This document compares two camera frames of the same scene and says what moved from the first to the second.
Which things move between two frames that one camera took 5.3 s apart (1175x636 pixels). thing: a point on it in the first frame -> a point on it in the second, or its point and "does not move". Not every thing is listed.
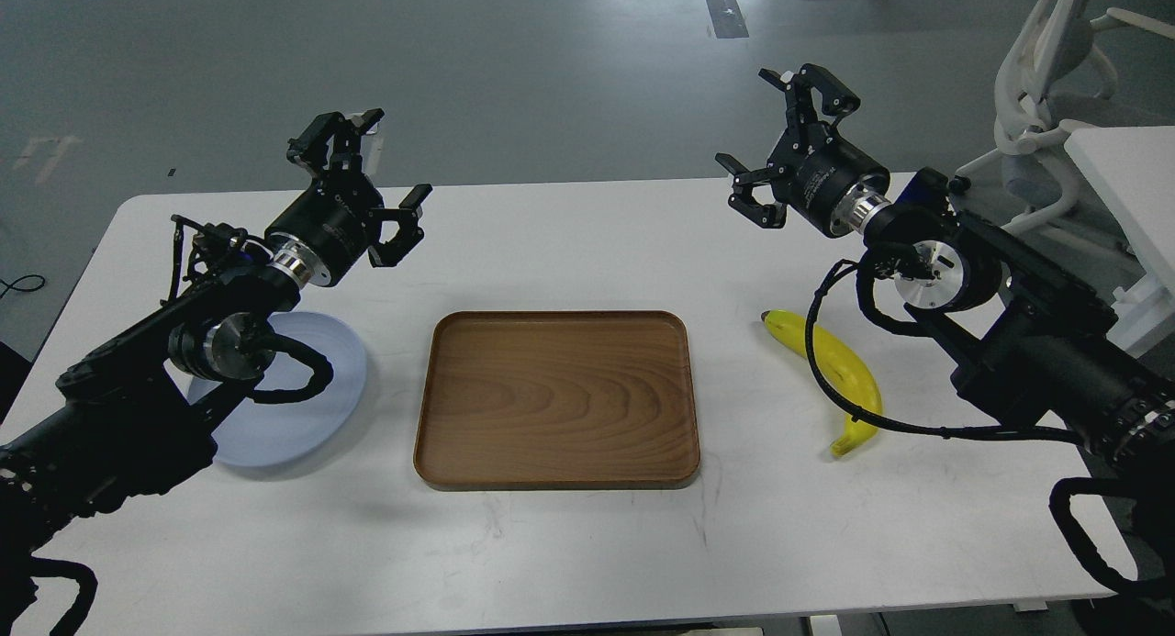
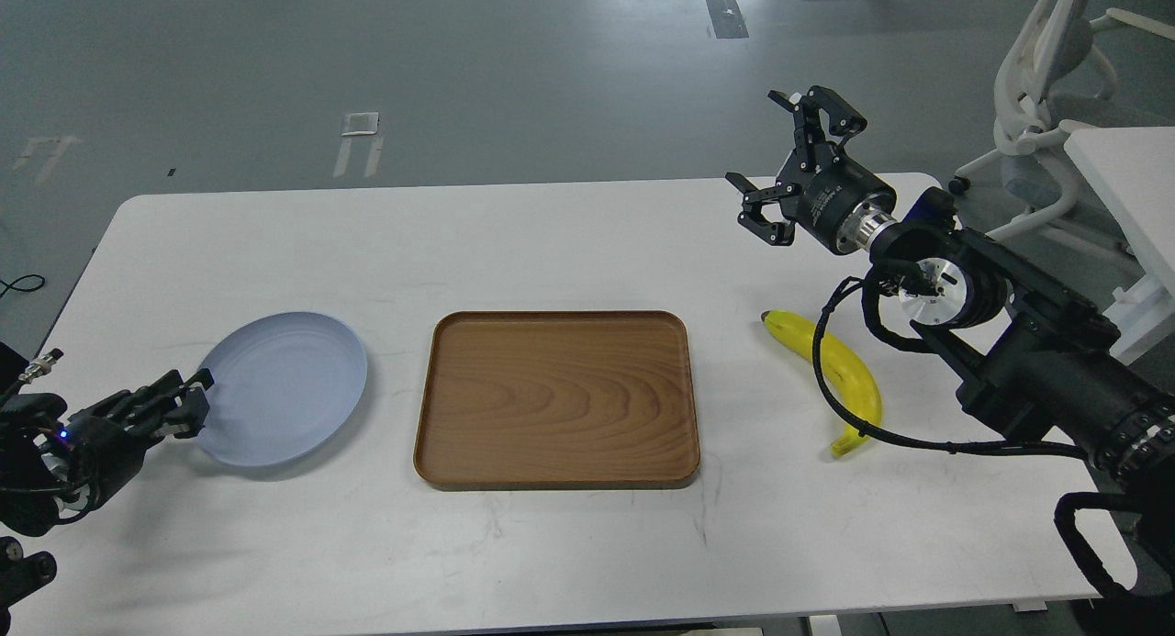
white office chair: x=1053 y=51 does not move
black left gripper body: x=339 y=217 -> x=106 y=443
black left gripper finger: x=309 y=146 -> x=166 y=389
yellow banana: x=845 y=372 does not move
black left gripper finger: x=409 y=233 -> x=192 y=413
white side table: x=1130 y=171 does not move
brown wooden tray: x=567 y=399 does not move
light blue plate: x=262 y=432 does not move
